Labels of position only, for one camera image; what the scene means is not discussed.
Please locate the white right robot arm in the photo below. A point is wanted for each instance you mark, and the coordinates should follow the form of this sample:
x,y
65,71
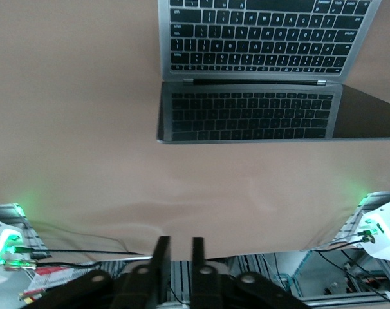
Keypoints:
x,y
389,225

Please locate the aluminium frame rail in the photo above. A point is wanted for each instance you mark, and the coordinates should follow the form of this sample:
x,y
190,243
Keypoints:
x,y
182,277

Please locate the grey laptop computer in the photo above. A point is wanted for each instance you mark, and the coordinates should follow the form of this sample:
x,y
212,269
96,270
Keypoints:
x,y
246,42

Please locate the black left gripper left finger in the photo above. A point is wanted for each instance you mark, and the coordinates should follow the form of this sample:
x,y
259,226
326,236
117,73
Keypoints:
x,y
163,254

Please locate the brown table cover sheet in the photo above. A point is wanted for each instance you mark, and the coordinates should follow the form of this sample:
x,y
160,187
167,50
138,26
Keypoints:
x,y
69,128

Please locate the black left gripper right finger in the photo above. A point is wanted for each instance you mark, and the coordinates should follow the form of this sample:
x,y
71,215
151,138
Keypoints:
x,y
198,254

